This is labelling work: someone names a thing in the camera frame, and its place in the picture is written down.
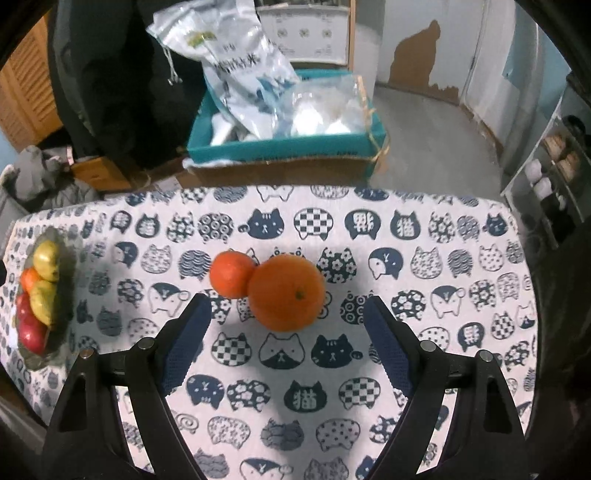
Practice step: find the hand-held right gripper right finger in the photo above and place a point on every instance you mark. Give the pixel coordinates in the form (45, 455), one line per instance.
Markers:
(388, 350)

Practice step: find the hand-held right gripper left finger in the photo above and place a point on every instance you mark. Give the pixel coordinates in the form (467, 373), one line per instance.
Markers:
(184, 350)

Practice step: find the small tangerine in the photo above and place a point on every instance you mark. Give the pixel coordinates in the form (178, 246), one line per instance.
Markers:
(30, 279)
(228, 274)

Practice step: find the large orange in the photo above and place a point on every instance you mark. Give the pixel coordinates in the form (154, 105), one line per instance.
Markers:
(286, 295)

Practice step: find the clear glass bowl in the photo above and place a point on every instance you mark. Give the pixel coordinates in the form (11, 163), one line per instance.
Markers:
(67, 295)

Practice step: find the yellow pear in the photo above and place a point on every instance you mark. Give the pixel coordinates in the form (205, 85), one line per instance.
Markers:
(46, 261)
(44, 300)

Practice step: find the large red apple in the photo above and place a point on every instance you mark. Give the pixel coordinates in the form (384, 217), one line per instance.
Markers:
(32, 337)

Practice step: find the small red apple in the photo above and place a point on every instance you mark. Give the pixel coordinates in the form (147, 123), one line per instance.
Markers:
(25, 309)

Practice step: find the cat print tablecloth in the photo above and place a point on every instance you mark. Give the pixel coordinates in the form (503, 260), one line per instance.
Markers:
(415, 277)

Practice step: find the wooden cabinet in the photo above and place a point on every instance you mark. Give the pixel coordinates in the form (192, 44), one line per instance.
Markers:
(104, 173)

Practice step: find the white shoe rack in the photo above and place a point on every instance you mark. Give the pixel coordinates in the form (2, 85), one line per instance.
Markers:
(517, 184)

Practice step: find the teal cardboard box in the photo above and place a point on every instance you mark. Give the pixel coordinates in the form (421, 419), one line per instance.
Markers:
(277, 150)

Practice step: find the white shoe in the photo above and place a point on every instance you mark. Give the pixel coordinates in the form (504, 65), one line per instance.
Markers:
(544, 189)
(534, 170)

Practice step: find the grey clothing pile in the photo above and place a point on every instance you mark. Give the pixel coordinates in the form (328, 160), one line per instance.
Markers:
(41, 166)

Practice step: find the clear plastic bag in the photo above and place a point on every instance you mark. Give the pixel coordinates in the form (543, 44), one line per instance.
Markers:
(318, 110)

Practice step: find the brown shoes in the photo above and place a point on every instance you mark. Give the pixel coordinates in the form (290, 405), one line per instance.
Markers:
(561, 150)

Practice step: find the dark hanging coats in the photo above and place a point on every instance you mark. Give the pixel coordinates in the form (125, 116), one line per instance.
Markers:
(115, 83)

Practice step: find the white printed plastic bag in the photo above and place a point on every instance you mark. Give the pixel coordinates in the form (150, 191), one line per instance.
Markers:
(240, 78)

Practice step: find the louvered wooden door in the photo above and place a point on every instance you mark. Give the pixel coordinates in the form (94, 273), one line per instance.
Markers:
(27, 101)

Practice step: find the white printed box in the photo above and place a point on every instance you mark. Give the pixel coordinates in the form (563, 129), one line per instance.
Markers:
(304, 32)

